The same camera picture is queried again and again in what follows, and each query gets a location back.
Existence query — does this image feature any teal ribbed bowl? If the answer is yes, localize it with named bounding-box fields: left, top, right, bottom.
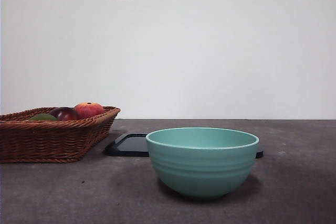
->
left=145, top=127, right=260, bottom=200

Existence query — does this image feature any green avocado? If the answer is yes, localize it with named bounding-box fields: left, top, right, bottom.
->
left=29, top=113, right=58, bottom=122

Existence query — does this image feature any dark rectangular tray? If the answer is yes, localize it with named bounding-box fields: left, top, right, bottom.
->
left=104, top=133, right=264, bottom=159

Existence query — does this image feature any red yellow apple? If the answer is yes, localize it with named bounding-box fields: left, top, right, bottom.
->
left=73, top=101, right=105, bottom=120

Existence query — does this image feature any dark purple plum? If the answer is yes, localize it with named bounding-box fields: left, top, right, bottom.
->
left=48, top=106, right=80, bottom=121

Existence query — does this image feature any brown wicker basket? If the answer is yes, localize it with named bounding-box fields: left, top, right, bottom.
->
left=0, top=106, right=121, bottom=164

